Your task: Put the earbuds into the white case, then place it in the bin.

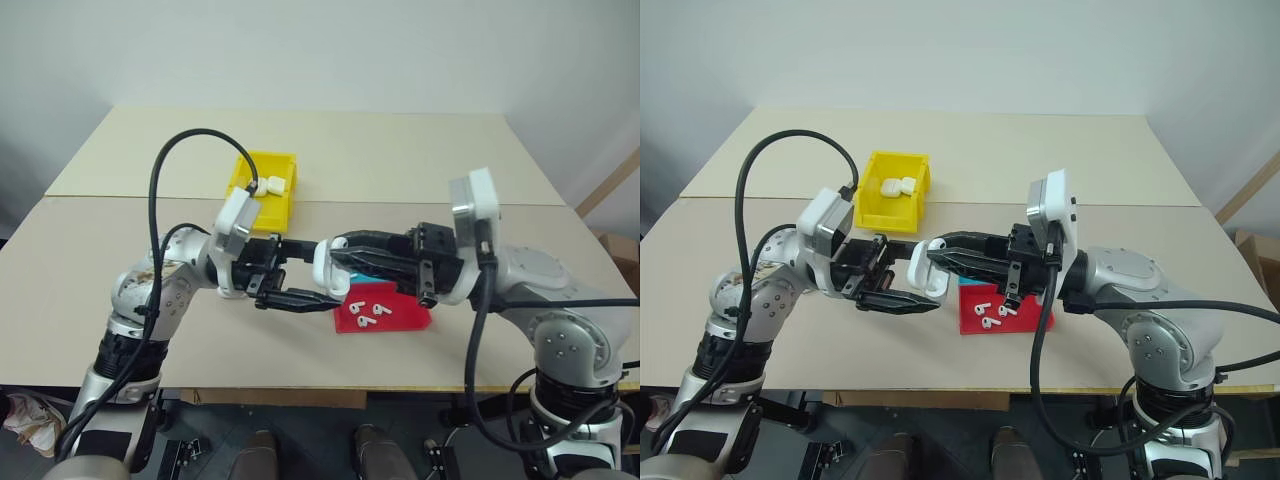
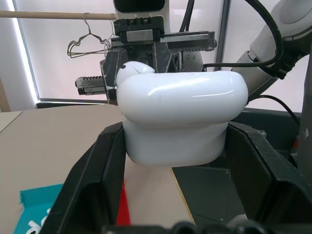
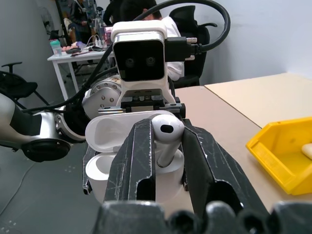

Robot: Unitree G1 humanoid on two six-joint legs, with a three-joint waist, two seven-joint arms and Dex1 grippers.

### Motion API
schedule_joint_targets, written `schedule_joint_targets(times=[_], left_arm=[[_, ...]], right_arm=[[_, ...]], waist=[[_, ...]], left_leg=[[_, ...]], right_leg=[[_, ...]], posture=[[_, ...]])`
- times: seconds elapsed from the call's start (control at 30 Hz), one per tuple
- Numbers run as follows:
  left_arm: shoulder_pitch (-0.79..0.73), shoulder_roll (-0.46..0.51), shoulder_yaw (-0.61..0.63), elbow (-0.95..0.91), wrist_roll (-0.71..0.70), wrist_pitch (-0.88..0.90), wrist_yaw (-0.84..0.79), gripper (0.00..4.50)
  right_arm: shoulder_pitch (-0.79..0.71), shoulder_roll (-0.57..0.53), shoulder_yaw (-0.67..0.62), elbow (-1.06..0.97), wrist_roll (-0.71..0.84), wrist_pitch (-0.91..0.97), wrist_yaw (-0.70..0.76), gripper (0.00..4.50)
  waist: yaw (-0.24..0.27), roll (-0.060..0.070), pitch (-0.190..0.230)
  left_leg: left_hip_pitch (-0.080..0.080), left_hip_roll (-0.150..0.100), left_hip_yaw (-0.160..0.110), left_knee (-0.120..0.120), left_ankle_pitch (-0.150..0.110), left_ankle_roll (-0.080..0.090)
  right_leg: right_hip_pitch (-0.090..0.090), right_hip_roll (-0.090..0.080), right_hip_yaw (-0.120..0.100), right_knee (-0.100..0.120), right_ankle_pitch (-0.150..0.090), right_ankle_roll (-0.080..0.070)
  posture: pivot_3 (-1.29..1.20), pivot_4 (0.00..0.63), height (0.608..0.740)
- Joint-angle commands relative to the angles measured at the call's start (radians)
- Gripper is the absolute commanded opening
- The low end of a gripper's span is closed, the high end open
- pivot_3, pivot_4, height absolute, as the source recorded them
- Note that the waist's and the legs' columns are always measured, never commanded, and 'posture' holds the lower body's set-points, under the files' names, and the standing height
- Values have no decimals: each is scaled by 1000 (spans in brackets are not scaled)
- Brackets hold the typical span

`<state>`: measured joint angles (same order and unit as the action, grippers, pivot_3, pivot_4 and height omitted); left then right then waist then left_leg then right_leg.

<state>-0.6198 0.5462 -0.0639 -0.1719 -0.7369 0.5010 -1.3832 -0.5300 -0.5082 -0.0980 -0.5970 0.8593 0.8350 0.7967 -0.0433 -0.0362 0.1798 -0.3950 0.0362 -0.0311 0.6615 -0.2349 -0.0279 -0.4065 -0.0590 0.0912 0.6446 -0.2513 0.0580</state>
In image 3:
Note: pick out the white earbud charging case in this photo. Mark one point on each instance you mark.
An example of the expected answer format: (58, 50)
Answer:
(102, 136)

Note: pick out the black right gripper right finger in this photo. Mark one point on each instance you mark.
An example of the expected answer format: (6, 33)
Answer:
(209, 165)

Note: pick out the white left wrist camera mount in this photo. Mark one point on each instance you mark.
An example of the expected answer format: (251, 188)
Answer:
(139, 56)

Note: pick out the teal lidded drink bottle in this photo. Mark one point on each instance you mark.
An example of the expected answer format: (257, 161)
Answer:
(56, 47)

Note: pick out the white background desk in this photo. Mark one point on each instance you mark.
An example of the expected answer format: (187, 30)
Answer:
(73, 58)

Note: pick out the standing person in dark clothes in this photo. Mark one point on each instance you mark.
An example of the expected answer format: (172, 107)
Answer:
(79, 17)

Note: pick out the black chair with armrest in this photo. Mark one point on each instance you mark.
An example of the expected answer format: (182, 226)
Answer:
(17, 85)

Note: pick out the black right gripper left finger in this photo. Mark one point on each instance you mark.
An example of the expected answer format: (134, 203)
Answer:
(131, 165)

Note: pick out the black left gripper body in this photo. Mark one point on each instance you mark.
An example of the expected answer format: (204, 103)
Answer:
(143, 101)

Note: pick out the black mesh office chair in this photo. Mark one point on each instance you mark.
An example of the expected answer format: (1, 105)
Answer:
(195, 48)

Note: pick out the seated person in white shirt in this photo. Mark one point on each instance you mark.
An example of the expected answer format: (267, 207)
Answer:
(170, 29)

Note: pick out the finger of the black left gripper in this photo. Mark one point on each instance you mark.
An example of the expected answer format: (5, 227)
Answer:
(86, 170)
(185, 181)

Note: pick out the pink box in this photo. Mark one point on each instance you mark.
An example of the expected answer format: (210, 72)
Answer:
(108, 35)

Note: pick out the yellow plastic bin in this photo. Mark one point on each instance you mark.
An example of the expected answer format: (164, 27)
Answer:
(280, 156)

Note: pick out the cream object in bin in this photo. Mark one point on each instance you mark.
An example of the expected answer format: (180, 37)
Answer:
(307, 150)

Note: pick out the white earbud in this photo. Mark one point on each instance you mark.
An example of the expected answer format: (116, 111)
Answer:
(168, 136)

